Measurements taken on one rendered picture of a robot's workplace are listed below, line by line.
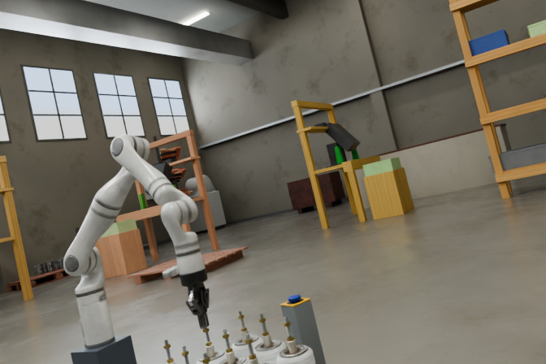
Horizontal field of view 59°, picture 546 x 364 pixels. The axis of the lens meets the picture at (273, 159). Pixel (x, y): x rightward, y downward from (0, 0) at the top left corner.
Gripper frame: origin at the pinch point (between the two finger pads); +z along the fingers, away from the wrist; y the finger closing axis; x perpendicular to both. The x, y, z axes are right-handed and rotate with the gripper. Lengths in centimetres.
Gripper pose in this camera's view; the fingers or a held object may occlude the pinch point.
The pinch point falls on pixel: (203, 320)
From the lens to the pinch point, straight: 145.5
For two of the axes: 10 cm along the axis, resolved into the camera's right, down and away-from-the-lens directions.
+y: 2.0, 0.1, 9.8
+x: -9.5, 2.4, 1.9
